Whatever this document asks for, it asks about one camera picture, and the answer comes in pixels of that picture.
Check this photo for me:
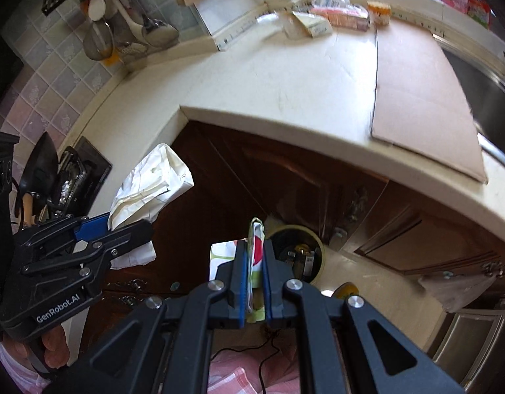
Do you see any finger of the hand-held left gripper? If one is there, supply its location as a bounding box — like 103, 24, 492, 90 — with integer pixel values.
14, 212, 111, 268
20, 219, 152, 280

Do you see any white spoon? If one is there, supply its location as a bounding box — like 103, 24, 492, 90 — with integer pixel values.
87, 0, 107, 21

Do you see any black cable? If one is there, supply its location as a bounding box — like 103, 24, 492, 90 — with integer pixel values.
211, 328, 280, 394

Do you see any metal strainer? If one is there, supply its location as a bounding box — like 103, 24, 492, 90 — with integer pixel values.
83, 20, 115, 62

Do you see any brown wooden cabinet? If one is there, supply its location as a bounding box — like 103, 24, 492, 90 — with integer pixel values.
78, 119, 505, 325

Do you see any cardboard sheet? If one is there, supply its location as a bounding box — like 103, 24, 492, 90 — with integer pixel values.
370, 18, 489, 185

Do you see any pink box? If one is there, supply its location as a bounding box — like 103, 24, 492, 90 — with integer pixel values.
310, 5, 370, 31

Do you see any grey rag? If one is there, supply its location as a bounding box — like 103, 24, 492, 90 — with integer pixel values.
418, 273, 499, 315

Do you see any black gas stove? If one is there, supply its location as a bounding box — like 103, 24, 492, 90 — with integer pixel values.
51, 135, 113, 218

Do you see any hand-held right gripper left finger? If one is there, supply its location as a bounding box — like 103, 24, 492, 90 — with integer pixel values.
43, 240, 251, 394

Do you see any white folded carton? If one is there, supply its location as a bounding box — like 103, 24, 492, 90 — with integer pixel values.
283, 10, 333, 39

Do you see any yellow round object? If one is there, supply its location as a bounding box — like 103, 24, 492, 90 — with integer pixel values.
332, 282, 360, 300

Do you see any paper cup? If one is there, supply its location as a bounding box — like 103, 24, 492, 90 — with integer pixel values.
366, 1, 392, 25

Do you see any red spray bottle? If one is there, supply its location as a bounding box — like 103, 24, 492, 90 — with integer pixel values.
468, 0, 492, 29

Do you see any steel sink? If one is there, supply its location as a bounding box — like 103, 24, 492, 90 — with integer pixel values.
439, 35, 505, 173

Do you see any person's pink checked clothing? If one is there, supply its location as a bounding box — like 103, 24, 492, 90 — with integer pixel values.
207, 349, 302, 394

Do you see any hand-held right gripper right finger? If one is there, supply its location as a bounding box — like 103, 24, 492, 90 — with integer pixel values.
263, 239, 466, 394

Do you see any person's left forearm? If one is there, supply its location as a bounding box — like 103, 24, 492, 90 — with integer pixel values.
0, 342, 48, 384

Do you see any white green red wrapper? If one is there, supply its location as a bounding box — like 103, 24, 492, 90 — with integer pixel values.
209, 217, 267, 323

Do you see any white paper bag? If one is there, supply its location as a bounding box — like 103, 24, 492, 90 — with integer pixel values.
109, 143, 194, 269

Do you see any person's left hand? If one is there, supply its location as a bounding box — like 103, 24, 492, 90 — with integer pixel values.
41, 324, 73, 372

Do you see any round waste bin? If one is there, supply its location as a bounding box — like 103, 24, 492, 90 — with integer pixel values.
266, 225, 327, 285

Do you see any black wok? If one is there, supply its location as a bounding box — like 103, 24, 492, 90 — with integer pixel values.
19, 131, 60, 230

